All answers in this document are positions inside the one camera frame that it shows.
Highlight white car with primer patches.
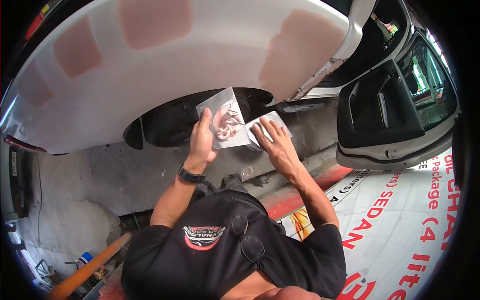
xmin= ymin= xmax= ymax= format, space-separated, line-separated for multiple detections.
xmin=0 ymin=0 xmax=417 ymax=222

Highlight black car tyre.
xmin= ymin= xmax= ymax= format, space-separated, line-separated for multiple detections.
xmin=142 ymin=88 xmax=264 ymax=149

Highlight person's body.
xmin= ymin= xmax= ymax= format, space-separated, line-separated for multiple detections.
xmin=121 ymin=189 xmax=347 ymax=300

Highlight person's right index finger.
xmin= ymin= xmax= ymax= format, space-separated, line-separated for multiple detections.
xmin=250 ymin=123 xmax=274 ymax=145

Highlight metal filler spreader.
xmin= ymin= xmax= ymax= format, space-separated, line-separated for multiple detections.
xmin=244 ymin=110 xmax=293 ymax=148

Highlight white printed banner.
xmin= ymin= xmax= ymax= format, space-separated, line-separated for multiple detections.
xmin=279 ymin=150 xmax=463 ymax=300

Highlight square metal mixing plate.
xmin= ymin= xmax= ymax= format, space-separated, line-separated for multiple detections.
xmin=196 ymin=87 xmax=253 ymax=151

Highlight person's right middle finger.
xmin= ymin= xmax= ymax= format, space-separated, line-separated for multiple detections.
xmin=260 ymin=116 xmax=283 ymax=140

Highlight blue-lidded can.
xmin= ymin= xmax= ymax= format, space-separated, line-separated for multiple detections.
xmin=76 ymin=252 xmax=94 ymax=269

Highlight person's legs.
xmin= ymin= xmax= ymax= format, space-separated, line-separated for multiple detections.
xmin=191 ymin=165 xmax=271 ymax=200

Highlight open white car door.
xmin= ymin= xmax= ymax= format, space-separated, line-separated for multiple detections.
xmin=335 ymin=30 xmax=460 ymax=172

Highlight black-framed eyeglasses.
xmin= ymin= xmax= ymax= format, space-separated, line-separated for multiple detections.
xmin=230 ymin=213 xmax=266 ymax=264

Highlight person's right fingers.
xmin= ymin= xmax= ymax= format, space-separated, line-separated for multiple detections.
xmin=275 ymin=122 xmax=294 ymax=142

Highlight person's left hand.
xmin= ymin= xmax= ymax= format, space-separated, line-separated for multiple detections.
xmin=183 ymin=108 xmax=219 ymax=175

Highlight black wrist band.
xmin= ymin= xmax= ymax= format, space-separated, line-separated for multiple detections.
xmin=177 ymin=164 xmax=207 ymax=184

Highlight person's right hand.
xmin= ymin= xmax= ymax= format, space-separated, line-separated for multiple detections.
xmin=250 ymin=116 xmax=303 ymax=175

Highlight pink body filler blob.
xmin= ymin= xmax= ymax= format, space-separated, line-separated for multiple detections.
xmin=212 ymin=100 xmax=245 ymax=142

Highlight person's left thumb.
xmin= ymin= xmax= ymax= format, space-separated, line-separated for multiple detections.
xmin=198 ymin=108 xmax=214 ymax=136

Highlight orange pole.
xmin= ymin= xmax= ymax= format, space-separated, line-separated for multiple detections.
xmin=47 ymin=232 xmax=133 ymax=300

